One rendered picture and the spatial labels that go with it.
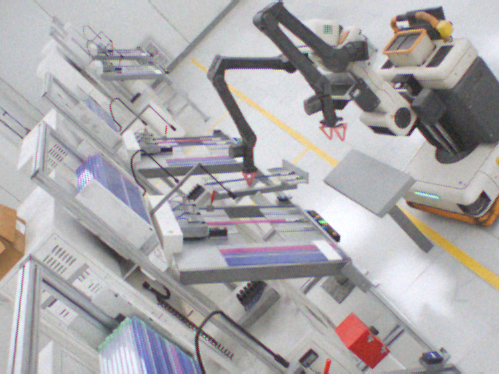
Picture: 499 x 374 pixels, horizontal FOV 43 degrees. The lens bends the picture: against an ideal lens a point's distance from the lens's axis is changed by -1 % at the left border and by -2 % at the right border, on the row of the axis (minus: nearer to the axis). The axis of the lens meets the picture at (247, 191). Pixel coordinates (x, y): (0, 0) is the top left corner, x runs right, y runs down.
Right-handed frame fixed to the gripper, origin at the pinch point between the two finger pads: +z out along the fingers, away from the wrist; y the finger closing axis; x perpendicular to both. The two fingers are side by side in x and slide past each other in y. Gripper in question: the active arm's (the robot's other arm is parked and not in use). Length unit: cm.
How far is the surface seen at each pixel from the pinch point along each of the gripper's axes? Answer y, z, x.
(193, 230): 49, 4, -42
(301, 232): 47.5, 12.3, 8.6
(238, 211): 13.7, 9.6, -10.6
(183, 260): 68, 9, -51
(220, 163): -64, 4, 3
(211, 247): 57, 9, -36
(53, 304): 77, 15, -103
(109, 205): 70, -18, -78
